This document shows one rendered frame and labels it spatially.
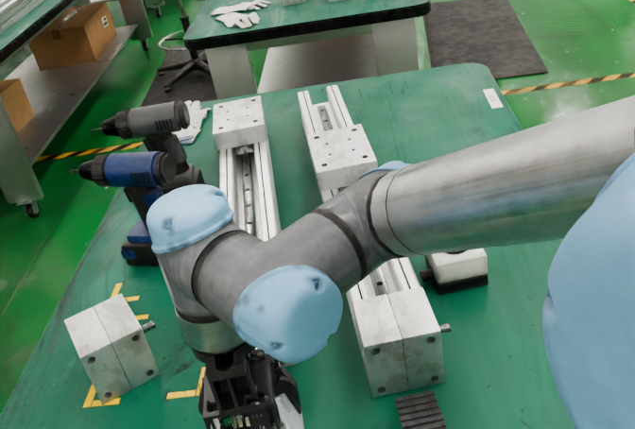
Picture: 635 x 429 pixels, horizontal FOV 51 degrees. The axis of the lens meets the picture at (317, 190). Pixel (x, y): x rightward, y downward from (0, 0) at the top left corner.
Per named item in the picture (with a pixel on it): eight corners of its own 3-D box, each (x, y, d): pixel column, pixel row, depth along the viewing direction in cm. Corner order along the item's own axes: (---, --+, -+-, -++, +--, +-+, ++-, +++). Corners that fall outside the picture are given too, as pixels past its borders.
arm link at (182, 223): (173, 241, 53) (123, 207, 59) (206, 340, 59) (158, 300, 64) (249, 196, 57) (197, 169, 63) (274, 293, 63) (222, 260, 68)
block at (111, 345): (175, 367, 99) (157, 319, 95) (102, 405, 95) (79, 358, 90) (153, 331, 107) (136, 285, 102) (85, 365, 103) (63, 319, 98)
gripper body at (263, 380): (214, 456, 68) (182, 374, 62) (214, 392, 75) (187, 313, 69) (286, 441, 68) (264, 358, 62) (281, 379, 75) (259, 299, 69)
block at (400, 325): (463, 379, 89) (459, 326, 84) (372, 398, 88) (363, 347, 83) (443, 333, 96) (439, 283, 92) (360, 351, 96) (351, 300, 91)
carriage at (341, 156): (381, 192, 121) (377, 160, 117) (322, 204, 121) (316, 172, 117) (365, 153, 135) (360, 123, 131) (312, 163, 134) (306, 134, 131)
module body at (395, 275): (427, 336, 96) (422, 291, 92) (360, 351, 96) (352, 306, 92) (342, 115, 165) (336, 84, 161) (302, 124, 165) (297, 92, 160)
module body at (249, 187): (300, 363, 96) (288, 319, 92) (231, 378, 96) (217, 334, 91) (266, 130, 165) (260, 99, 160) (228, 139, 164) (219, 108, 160)
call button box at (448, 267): (489, 285, 103) (488, 253, 100) (428, 298, 103) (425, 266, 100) (471, 255, 110) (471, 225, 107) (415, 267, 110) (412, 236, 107)
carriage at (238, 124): (270, 151, 142) (264, 123, 138) (219, 162, 142) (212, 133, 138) (266, 121, 156) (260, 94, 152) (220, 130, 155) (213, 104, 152)
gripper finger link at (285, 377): (277, 427, 75) (235, 383, 71) (276, 415, 77) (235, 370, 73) (313, 409, 75) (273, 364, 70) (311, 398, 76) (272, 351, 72)
